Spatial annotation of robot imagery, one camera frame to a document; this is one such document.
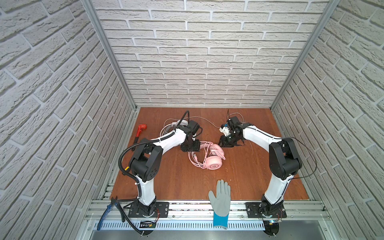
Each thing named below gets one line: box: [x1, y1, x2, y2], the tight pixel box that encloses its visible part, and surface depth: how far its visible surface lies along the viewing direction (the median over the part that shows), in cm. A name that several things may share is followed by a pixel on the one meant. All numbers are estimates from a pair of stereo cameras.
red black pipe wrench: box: [131, 123, 147, 152], surface depth 108 cm
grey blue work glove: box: [208, 179, 231, 230], surface depth 78 cm
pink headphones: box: [188, 141, 226, 170], surface depth 87 cm
